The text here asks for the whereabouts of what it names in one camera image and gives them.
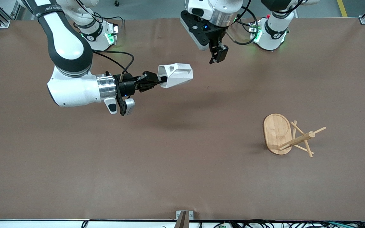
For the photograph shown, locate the wooden cup rack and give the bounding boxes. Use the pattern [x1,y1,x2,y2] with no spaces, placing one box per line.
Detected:
[263,113,327,158]

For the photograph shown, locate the black left base cable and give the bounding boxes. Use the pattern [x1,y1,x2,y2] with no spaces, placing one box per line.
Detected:
[233,14,259,35]

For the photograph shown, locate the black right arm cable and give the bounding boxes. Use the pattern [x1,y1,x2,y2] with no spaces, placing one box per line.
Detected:
[92,50,135,75]

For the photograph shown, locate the brown table cover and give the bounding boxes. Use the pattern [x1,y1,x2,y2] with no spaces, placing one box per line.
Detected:
[0,17,365,221]

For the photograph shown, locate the white angular cup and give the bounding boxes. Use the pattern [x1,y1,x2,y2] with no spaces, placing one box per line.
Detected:
[157,63,194,89]

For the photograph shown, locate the black base cable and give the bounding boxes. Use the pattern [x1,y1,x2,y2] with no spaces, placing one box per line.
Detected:
[233,14,259,35]
[92,12,125,32]

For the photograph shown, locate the black cable bundle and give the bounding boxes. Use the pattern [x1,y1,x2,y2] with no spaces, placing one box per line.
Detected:
[213,219,365,228]

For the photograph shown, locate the black right base cable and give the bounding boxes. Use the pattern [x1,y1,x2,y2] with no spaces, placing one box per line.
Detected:
[92,12,125,32]

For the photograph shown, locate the grey metal bracket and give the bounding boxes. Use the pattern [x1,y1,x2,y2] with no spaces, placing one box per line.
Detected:
[176,210,194,228]

